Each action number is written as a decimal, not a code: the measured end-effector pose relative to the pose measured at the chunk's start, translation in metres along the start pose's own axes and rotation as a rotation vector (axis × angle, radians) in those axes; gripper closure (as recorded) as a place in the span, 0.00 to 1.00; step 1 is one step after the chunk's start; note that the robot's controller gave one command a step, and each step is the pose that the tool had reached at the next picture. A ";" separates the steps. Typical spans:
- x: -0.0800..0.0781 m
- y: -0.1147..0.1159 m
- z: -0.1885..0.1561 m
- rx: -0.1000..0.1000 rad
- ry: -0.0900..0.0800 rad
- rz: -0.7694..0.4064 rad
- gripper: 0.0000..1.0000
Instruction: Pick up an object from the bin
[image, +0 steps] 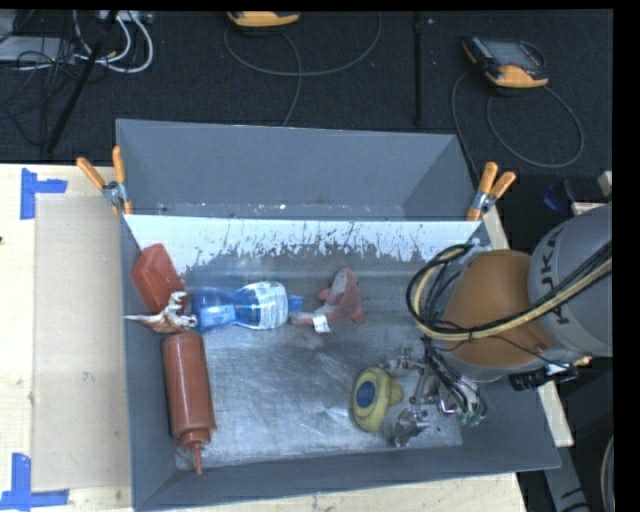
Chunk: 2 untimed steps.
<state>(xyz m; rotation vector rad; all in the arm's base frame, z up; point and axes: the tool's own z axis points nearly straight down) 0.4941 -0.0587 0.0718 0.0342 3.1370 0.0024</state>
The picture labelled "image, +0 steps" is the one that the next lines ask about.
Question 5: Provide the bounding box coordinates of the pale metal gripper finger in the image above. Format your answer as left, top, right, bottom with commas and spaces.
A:
391, 406, 432, 449
382, 348, 429, 377

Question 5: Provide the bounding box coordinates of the yellow round toy blue centre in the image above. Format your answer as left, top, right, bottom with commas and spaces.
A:
349, 366, 405, 434

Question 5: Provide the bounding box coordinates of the red plush toy animal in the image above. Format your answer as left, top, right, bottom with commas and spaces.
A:
290, 267, 367, 334

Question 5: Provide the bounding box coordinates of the grey metal bin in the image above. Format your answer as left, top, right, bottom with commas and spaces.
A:
114, 118, 563, 512

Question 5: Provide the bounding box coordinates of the clear blue plastic bottle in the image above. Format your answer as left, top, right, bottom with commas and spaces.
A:
188, 280, 306, 335

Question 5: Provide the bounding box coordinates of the red-brown squeeze bottle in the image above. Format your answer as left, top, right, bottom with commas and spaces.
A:
160, 331, 218, 477

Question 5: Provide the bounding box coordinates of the tan toy dinosaur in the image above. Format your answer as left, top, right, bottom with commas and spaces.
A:
122, 291, 199, 336

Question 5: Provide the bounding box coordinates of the red-brown flat block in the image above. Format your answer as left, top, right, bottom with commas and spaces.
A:
130, 242, 188, 315

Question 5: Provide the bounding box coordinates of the pale wood flat board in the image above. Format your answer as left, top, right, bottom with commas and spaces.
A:
30, 192, 132, 494

